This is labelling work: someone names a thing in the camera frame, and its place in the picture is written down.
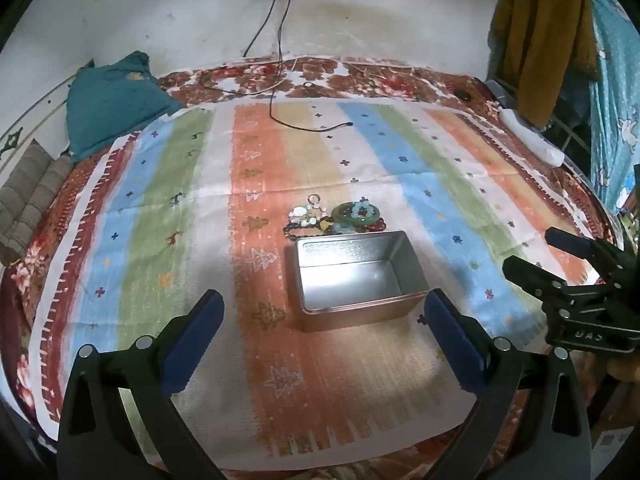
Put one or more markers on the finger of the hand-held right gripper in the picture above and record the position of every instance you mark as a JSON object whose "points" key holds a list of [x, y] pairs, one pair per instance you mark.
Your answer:
{"points": [[575, 245], [530, 272]]}

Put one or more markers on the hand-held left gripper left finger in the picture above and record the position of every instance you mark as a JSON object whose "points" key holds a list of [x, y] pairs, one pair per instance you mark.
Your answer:
{"points": [[192, 347]]}

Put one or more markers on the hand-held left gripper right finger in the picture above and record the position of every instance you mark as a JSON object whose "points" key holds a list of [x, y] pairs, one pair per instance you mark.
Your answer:
{"points": [[457, 345]]}

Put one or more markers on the silver metal tin box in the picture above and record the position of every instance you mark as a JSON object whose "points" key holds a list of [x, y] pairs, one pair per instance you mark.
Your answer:
{"points": [[357, 280]]}

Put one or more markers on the white plastic object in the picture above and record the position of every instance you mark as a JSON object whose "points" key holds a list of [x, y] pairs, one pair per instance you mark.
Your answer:
{"points": [[530, 135]]}

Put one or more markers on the striped colourful cloth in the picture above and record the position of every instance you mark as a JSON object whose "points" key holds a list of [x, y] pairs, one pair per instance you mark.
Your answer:
{"points": [[175, 210]]}

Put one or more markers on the blue printed curtain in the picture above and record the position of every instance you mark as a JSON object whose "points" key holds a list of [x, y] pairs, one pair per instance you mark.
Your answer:
{"points": [[615, 85]]}

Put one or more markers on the green jade bangle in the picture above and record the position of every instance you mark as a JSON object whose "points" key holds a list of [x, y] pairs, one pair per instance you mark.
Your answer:
{"points": [[340, 210]]}

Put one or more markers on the small black object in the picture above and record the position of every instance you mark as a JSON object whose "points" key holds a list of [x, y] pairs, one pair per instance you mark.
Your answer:
{"points": [[462, 94]]}

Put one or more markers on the brown hanging jacket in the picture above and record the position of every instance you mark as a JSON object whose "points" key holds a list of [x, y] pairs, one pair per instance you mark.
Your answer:
{"points": [[545, 35]]}

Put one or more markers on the brown striped cushion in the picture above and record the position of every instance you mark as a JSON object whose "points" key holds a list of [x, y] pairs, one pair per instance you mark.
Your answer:
{"points": [[30, 185]]}

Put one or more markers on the teal pillow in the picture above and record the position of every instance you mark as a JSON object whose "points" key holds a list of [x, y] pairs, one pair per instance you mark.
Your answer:
{"points": [[112, 100]]}

